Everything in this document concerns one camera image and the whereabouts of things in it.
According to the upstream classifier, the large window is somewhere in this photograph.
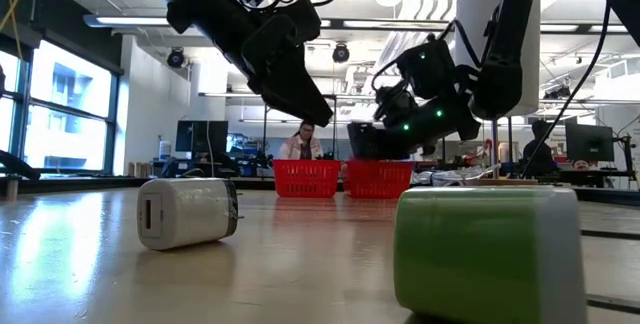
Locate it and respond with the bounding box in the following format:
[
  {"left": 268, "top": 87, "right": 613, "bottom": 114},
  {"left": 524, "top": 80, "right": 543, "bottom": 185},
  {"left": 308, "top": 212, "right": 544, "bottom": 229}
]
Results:
[{"left": 0, "top": 38, "right": 124, "bottom": 176}]

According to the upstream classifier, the ceiling light strip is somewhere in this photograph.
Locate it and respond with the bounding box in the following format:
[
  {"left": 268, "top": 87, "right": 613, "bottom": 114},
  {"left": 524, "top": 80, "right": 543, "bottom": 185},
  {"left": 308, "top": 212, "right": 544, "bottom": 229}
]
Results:
[
  {"left": 539, "top": 22, "right": 640, "bottom": 34},
  {"left": 83, "top": 12, "right": 451, "bottom": 31}
]

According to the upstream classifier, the white shade table lamp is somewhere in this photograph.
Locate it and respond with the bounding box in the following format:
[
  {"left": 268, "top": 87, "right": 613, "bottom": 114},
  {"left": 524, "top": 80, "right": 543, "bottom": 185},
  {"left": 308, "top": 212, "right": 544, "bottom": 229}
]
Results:
[{"left": 452, "top": 0, "right": 542, "bottom": 188}]

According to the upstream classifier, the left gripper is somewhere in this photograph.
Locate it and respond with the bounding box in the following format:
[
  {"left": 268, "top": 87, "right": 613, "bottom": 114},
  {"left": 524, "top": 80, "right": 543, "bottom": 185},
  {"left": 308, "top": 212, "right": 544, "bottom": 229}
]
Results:
[{"left": 167, "top": 0, "right": 335, "bottom": 128}]

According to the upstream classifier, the white lamp cable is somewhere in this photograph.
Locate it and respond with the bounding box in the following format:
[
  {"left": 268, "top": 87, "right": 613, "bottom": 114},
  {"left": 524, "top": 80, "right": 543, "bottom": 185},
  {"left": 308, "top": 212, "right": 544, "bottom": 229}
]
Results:
[{"left": 412, "top": 163, "right": 502, "bottom": 188}]

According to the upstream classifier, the black computer monitor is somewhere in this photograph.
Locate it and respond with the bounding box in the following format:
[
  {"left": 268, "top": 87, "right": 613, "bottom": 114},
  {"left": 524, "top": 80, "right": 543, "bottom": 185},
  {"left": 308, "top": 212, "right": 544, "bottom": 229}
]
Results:
[
  {"left": 174, "top": 119, "right": 230, "bottom": 155},
  {"left": 564, "top": 122, "right": 616, "bottom": 164}
]

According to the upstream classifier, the white plug charger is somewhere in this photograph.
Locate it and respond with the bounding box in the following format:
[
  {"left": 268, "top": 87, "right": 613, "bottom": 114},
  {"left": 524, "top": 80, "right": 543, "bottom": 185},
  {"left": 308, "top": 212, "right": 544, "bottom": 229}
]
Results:
[{"left": 136, "top": 177, "right": 245, "bottom": 252}]

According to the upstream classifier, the person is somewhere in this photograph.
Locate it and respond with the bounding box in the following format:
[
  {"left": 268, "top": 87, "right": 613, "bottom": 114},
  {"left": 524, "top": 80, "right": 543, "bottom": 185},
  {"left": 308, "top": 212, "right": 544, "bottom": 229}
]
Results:
[
  {"left": 278, "top": 119, "right": 325, "bottom": 161},
  {"left": 522, "top": 119, "right": 557, "bottom": 178}
]

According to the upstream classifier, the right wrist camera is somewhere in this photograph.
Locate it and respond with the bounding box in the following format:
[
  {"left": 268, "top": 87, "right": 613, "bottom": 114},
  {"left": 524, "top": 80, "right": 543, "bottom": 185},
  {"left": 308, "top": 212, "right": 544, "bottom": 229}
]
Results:
[{"left": 373, "top": 82, "right": 419, "bottom": 124}]

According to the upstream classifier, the green plug charger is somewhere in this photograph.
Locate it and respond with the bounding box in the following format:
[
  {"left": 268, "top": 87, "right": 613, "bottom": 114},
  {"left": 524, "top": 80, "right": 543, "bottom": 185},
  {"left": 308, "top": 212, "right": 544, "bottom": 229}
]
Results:
[{"left": 392, "top": 185, "right": 587, "bottom": 324}]

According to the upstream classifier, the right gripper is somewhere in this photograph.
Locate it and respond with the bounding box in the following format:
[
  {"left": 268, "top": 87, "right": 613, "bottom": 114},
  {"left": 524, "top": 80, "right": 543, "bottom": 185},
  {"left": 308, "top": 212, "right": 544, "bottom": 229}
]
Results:
[{"left": 348, "top": 94, "right": 481, "bottom": 161}]

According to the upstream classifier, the red plastic mesh basket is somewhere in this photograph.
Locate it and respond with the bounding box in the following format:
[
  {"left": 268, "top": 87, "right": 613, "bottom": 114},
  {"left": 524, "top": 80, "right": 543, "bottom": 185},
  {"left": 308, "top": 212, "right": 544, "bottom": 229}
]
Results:
[
  {"left": 272, "top": 158, "right": 342, "bottom": 199},
  {"left": 342, "top": 158, "right": 416, "bottom": 200}
]

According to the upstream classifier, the thin black power cable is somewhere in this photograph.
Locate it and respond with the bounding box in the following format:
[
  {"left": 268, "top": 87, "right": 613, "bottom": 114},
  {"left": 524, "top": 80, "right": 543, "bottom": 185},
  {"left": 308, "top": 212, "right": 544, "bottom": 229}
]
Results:
[{"left": 519, "top": 1, "right": 612, "bottom": 175}]

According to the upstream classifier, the black round ceiling fixture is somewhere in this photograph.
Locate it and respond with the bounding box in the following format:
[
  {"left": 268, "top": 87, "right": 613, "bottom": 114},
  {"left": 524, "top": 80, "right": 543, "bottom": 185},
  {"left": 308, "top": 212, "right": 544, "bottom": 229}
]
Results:
[
  {"left": 166, "top": 47, "right": 186, "bottom": 69},
  {"left": 332, "top": 42, "right": 351, "bottom": 64}
]

